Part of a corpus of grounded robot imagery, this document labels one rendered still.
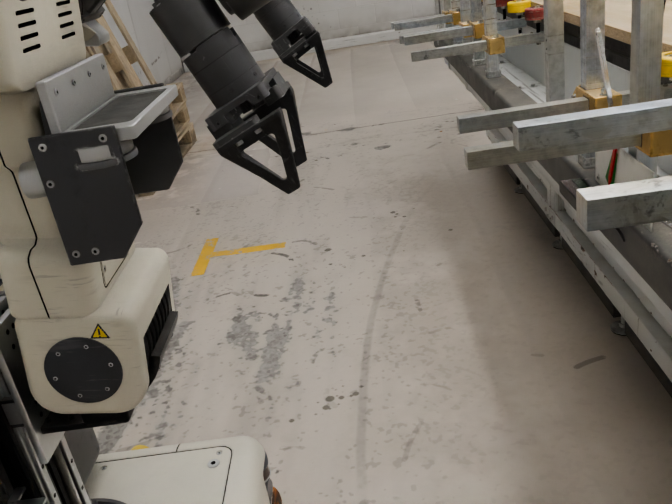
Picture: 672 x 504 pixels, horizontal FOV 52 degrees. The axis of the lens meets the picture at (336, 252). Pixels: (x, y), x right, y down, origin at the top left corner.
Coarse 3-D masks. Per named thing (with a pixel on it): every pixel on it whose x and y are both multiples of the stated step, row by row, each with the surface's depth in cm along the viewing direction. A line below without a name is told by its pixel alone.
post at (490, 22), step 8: (488, 0) 220; (488, 8) 221; (488, 16) 222; (488, 24) 223; (496, 24) 223; (488, 32) 224; (496, 32) 224; (488, 56) 227; (496, 56) 227; (488, 64) 228; (496, 64) 228
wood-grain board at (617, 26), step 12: (540, 0) 238; (564, 0) 228; (576, 0) 224; (612, 0) 211; (624, 0) 207; (564, 12) 205; (576, 12) 199; (612, 12) 189; (624, 12) 186; (576, 24) 195; (612, 24) 171; (624, 24) 169; (612, 36) 169; (624, 36) 162
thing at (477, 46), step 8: (512, 40) 221; (520, 40) 221; (528, 40) 221; (536, 40) 221; (432, 48) 225; (440, 48) 222; (448, 48) 222; (456, 48) 222; (464, 48) 222; (472, 48) 222; (480, 48) 222; (416, 56) 224; (424, 56) 224; (432, 56) 224; (440, 56) 224; (448, 56) 224
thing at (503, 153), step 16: (496, 144) 110; (512, 144) 108; (576, 144) 108; (592, 144) 108; (608, 144) 108; (624, 144) 107; (640, 144) 107; (480, 160) 109; (496, 160) 109; (512, 160) 109; (528, 160) 109
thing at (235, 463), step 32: (160, 448) 146; (192, 448) 144; (224, 448) 142; (256, 448) 143; (96, 480) 139; (128, 480) 138; (160, 480) 136; (192, 480) 135; (224, 480) 133; (256, 480) 136
